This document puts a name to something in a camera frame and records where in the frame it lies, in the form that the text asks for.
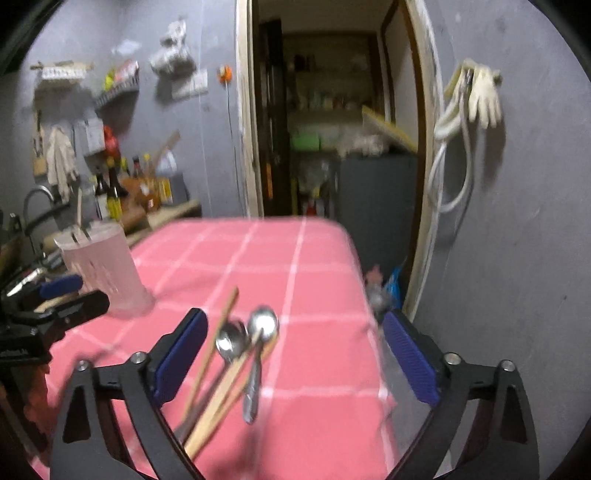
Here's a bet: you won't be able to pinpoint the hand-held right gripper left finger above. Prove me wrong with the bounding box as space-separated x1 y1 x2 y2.
50 308 209 480

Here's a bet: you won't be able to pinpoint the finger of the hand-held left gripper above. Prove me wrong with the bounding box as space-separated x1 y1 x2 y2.
39 274 85 300
28 290 110 330

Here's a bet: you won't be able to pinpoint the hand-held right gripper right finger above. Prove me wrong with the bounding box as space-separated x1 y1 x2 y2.
382 309 541 480

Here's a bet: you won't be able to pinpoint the white plastic utensil basket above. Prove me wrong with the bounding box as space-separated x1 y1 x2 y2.
54 220 156 318

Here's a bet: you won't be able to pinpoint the metal spoon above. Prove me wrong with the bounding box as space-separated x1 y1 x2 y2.
175 319 249 445
242 305 280 425

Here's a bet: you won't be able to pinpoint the blue plastic bag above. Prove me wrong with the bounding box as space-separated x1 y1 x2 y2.
385 267 406 308

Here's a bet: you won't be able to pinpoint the metal kitchen faucet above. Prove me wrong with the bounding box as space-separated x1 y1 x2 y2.
22 185 60 234

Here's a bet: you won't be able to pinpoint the wooden cutting board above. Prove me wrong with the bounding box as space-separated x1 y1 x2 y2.
122 198 202 247

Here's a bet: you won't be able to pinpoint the white hanging towel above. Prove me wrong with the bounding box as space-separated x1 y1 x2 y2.
45 126 80 198

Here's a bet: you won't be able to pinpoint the wooden knife rack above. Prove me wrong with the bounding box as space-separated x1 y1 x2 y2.
31 110 48 177

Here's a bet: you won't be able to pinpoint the pink checked tablecloth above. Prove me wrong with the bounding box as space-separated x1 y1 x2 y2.
28 217 402 480

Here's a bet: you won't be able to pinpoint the red plastic bag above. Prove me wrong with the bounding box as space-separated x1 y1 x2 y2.
102 126 122 161

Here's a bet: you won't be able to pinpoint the grey cabinet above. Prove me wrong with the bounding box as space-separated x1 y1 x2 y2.
338 151 419 280

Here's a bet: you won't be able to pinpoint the grey hanging box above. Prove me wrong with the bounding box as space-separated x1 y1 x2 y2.
82 118 105 156

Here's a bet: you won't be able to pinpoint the white rag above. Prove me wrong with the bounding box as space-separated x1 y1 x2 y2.
337 131 389 158

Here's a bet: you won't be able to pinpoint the seasoning packets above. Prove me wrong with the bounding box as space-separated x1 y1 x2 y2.
105 59 140 89

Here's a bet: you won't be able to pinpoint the yellow edged board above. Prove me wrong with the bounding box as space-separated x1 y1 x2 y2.
361 104 419 151

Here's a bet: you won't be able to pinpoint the green box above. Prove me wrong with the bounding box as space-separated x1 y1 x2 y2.
290 131 321 151

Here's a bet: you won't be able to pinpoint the white hanging plastic bag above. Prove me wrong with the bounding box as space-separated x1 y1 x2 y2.
149 20 198 78

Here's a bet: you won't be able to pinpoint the white rubber gloves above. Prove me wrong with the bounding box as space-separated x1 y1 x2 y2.
465 65 505 130

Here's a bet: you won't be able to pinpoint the wooden storage shelves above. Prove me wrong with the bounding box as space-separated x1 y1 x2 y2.
283 32 382 114

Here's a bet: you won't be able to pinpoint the grey wall shelf rack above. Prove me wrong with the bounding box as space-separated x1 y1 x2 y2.
94 83 140 110

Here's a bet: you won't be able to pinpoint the white hose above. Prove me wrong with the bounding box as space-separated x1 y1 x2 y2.
426 59 477 214

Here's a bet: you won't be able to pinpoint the white wall basket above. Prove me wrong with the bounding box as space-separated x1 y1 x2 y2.
30 60 94 85

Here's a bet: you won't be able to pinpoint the wall socket panel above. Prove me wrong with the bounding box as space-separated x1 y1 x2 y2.
172 71 209 101

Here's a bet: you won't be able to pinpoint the wooden door frame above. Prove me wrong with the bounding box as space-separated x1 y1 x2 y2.
235 0 445 320

